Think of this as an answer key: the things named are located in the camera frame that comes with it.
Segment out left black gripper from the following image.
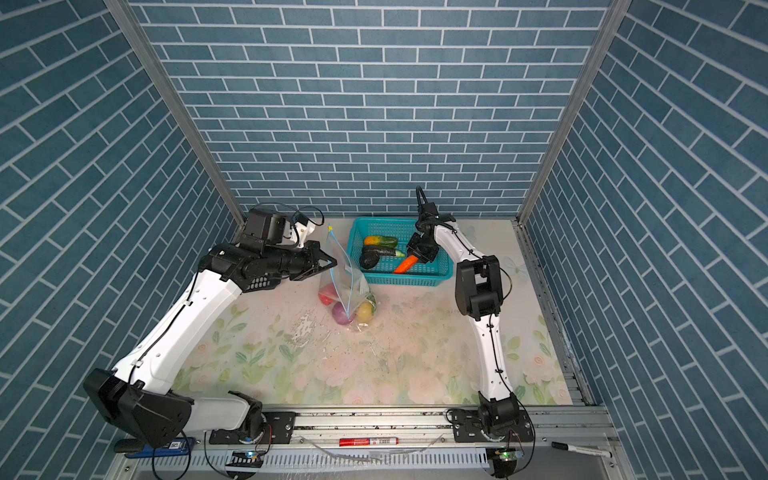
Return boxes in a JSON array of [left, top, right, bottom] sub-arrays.
[[262, 240, 339, 279]]

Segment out orange toy carrot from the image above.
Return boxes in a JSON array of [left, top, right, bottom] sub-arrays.
[[394, 256, 419, 274]]

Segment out teal plastic basket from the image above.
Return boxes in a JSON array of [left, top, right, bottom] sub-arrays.
[[346, 217, 454, 287]]

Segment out black toy avocado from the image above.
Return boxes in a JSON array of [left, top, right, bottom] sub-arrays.
[[359, 251, 380, 270]]

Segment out red toy pepper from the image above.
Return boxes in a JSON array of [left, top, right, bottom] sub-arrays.
[[318, 283, 339, 306]]

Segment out yellow toy potato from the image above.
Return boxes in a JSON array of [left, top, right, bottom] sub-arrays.
[[355, 301, 376, 324]]

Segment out clear zip top bag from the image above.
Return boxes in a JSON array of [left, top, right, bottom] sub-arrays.
[[318, 226, 378, 332]]

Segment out purple toy onion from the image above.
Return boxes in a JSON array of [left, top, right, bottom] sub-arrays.
[[331, 302, 355, 326]]

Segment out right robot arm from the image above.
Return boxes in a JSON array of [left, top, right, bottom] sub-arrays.
[[408, 215, 535, 442]]

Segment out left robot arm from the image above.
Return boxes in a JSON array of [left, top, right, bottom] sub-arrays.
[[83, 240, 337, 448]]

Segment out orange green toy cucumber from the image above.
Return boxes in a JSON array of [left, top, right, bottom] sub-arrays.
[[364, 235, 398, 249]]

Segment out black toy eggplant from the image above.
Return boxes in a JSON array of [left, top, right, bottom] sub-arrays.
[[373, 246, 406, 258]]

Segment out blue black handheld device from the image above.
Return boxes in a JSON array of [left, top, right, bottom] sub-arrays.
[[113, 436, 198, 460]]

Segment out red marker pen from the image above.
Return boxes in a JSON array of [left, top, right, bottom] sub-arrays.
[[338, 437, 399, 447]]

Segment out black white marker pen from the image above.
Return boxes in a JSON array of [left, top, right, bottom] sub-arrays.
[[551, 441, 613, 458]]

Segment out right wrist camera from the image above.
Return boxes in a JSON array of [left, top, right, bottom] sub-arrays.
[[416, 202, 440, 232]]

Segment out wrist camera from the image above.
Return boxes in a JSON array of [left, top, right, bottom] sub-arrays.
[[416, 202, 440, 232], [239, 208, 313, 251]]

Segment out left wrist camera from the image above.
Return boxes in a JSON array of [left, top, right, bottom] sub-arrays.
[[239, 208, 313, 251]]

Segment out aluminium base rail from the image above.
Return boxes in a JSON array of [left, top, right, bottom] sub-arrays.
[[106, 406, 635, 479]]

